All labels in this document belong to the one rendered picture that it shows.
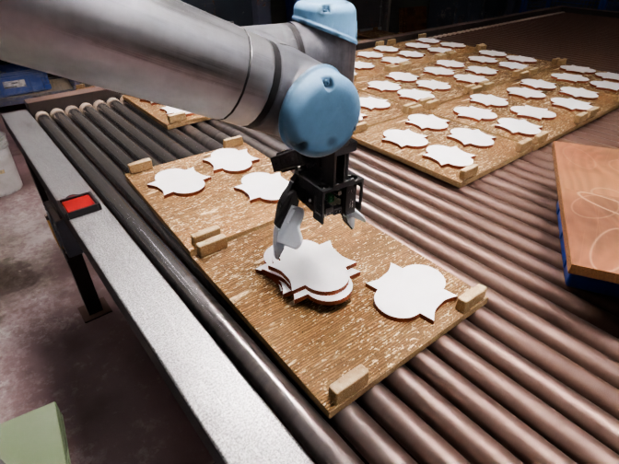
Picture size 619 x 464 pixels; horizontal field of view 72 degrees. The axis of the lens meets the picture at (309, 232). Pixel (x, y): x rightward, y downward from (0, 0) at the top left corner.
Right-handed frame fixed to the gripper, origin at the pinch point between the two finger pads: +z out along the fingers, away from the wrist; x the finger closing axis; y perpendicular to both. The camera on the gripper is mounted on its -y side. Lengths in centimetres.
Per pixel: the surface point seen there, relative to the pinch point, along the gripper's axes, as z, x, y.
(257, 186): 7.5, 7.5, -34.5
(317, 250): 4.5, 2.5, -2.4
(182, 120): 8, 9, -90
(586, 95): 7, 144, -29
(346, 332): 8.5, -2.5, 12.8
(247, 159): 8, 12, -49
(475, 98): 7, 106, -49
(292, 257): 4.5, -2.1, -3.3
